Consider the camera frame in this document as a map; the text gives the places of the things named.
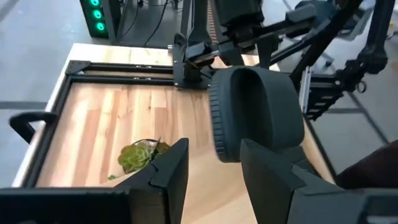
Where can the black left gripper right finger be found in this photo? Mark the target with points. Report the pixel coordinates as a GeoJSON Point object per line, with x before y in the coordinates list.
{"type": "Point", "coordinates": [273, 193]}

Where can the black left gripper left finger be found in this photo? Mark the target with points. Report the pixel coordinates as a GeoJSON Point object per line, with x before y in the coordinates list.
{"type": "Point", "coordinates": [161, 193]}

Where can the black rubber slide sandal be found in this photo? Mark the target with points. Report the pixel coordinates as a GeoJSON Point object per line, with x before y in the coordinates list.
{"type": "Point", "coordinates": [280, 109]}

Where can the small succulent in bowl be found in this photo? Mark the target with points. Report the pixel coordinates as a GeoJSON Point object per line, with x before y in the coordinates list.
{"type": "Point", "coordinates": [133, 157]}

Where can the black box with green lights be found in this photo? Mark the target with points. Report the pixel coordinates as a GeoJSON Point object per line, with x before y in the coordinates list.
{"type": "Point", "coordinates": [96, 25]}

